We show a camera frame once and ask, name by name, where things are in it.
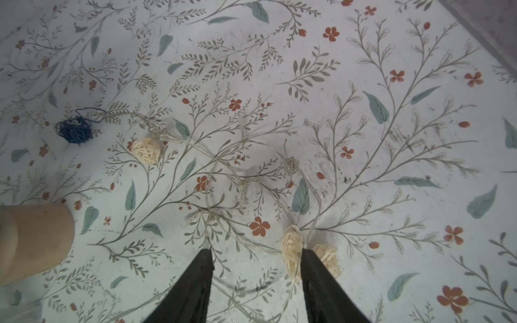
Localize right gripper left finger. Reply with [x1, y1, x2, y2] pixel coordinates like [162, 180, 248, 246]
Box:
[144, 249, 214, 323]

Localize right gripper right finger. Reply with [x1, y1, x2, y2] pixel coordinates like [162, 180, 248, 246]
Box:
[300, 249, 369, 323]

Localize string lights with rattan balls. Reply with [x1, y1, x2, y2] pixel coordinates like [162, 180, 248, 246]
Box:
[41, 100, 360, 322]

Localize small green christmas tree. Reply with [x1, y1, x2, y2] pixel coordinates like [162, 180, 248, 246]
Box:
[1, 204, 75, 285]

